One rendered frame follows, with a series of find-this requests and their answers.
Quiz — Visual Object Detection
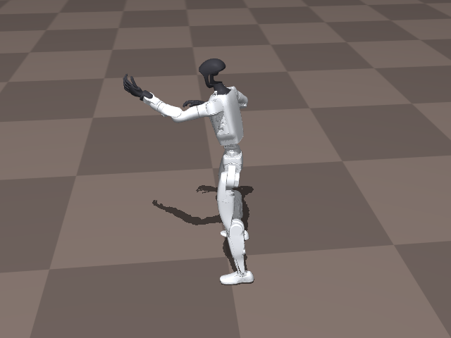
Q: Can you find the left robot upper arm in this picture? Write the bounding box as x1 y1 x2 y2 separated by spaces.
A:
171 100 223 123

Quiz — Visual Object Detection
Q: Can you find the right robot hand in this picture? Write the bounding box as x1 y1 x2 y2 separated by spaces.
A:
183 100 205 108

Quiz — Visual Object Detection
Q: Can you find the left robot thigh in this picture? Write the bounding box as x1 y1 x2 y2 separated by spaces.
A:
217 165 245 234

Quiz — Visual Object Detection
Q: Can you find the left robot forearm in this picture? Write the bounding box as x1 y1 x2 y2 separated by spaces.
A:
143 92 182 118

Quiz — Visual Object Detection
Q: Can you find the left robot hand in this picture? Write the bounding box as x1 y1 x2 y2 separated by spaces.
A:
123 74 153 101

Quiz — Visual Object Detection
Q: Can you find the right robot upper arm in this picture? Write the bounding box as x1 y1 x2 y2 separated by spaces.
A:
230 86 248 108

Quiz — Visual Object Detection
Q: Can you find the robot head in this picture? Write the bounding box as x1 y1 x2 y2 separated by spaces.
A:
199 58 231 95

